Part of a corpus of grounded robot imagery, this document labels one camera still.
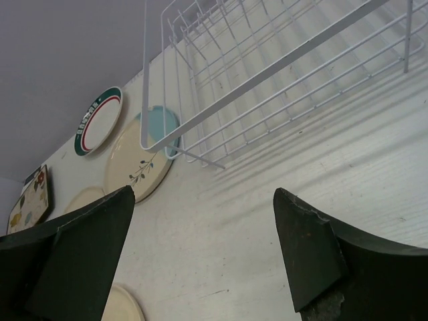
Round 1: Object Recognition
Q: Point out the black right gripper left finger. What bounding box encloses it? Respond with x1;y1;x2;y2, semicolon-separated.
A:
1;186;135;320

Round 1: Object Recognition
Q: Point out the cream and yellow round plate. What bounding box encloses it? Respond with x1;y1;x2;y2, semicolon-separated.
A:
64;186;105;214

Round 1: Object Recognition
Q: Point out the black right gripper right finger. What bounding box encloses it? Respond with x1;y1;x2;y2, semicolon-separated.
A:
273;188;427;320

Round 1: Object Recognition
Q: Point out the cream and blue round plate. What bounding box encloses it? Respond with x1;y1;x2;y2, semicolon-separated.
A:
103;106;179;203

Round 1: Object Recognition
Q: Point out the square floral cream plate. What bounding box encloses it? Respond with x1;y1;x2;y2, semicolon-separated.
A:
7;165;53;235

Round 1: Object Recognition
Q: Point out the white wire dish rack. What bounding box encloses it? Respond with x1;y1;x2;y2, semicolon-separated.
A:
140;1;427;168

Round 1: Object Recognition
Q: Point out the cream and pink round plate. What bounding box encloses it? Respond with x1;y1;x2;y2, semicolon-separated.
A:
101;284;145;321

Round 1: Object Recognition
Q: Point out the green red rimmed white plate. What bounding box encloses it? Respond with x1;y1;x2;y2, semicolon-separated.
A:
74;86;123;156

